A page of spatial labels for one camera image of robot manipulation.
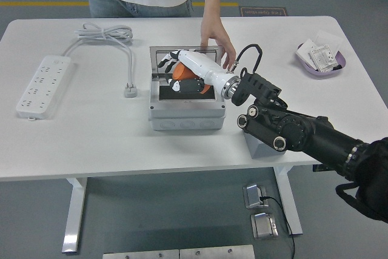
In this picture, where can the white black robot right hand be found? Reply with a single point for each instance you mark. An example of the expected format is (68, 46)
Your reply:
(206, 66)

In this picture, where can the person's left hand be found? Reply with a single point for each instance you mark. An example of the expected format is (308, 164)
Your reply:
(216, 34)

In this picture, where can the orange cylindrical battery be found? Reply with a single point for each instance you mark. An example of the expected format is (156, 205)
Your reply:
(182, 71)

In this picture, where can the grey electrical enclosure box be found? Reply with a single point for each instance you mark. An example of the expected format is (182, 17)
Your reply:
(185, 105)

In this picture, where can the transparent hinged box lid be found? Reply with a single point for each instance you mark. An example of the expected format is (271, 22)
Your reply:
(154, 59)

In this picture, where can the white power strip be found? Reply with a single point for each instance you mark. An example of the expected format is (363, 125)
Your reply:
(39, 89)

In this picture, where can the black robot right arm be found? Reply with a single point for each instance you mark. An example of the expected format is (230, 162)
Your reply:
(303, 131)

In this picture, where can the dark floor sign with lettering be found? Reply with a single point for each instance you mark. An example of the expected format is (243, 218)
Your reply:
(263, 11)

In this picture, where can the grey block with round hole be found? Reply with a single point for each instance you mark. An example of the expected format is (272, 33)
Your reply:
(260, 150)

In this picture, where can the white printed socket panel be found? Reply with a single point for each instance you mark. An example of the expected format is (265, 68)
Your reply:
(322, 59)

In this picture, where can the purple plastic tray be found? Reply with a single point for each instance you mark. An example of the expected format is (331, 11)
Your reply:
(321, 74)

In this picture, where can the clear bag with white panel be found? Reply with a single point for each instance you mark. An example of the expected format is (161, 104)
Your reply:
(329, 38)

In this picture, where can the small black part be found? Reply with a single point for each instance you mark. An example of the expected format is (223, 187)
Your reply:
(336, 66)

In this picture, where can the silver floor socket with plug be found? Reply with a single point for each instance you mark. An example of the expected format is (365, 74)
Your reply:
(253, 196)

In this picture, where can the black table control panel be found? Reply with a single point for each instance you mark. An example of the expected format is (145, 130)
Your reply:
(318, 168)

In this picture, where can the white table leg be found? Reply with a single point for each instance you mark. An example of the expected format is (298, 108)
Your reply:
(288, 198)
(74, 210)

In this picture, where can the grey metal plate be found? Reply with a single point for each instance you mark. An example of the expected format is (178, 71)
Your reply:
(139, 254)
(216, 253)

